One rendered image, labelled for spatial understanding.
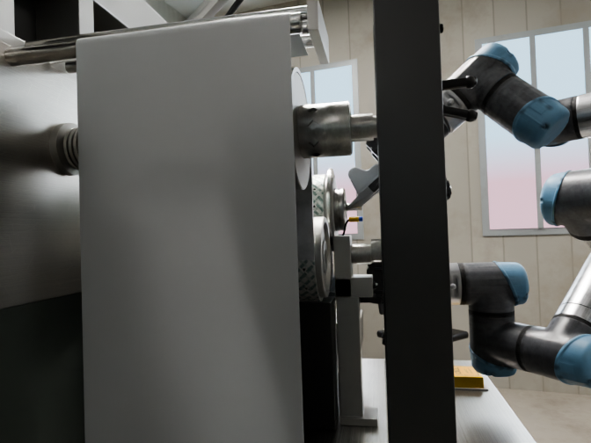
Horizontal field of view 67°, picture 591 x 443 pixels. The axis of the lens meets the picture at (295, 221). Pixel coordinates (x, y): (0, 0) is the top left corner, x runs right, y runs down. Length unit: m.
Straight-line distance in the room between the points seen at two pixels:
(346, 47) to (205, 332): 3.66
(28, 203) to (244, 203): 0.28
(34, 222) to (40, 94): 0.16
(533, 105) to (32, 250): 0.72
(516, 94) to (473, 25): 3.17
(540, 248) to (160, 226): 3.37
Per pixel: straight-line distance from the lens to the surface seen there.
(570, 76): 3.85
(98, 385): 0.55
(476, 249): 3.65
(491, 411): 0.88
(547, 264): 3.70
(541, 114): 0.78
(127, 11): 0.90
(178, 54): 0.51
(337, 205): 0.75
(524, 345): 0.81
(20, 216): 0.61
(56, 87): 0.69
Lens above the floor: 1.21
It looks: 1 degrees up
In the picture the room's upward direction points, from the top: 2 degrees counter-clockwise
